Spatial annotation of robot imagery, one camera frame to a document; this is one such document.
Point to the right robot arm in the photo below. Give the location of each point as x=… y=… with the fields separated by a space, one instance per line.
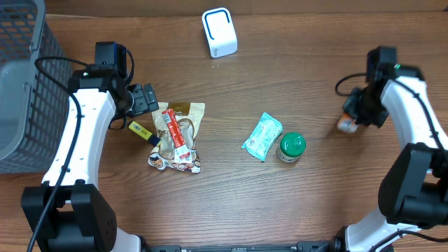
x=413 y=194

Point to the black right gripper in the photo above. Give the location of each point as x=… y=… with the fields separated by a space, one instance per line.
x=351 y=108

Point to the orange tissue pack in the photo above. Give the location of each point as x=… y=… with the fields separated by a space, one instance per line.
x=347 y=124

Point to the white barcode scanner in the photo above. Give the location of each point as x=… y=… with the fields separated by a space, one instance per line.
x=220 y=32

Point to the teal wet wipes pack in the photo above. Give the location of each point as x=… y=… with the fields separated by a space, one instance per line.
x=263 y=136

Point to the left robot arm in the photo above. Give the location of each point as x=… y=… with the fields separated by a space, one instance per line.
x=67 y=212

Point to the brown snack bag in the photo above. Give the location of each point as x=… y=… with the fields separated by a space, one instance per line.
x=188 y=117

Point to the green lid jar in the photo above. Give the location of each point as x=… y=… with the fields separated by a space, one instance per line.
x=291 y=147

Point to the red chocolate bar wrapper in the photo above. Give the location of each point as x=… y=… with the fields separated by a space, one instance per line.
x=182 y=153

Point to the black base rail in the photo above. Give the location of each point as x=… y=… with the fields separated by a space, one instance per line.
x=301 y=246

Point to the grey plastic mesh basket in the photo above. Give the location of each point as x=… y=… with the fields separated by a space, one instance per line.
x=33 y=108

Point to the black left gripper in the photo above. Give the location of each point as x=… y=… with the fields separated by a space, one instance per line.
x=142 y=99

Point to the yellow highlighter marker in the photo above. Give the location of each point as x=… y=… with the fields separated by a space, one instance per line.
x=144 y=133

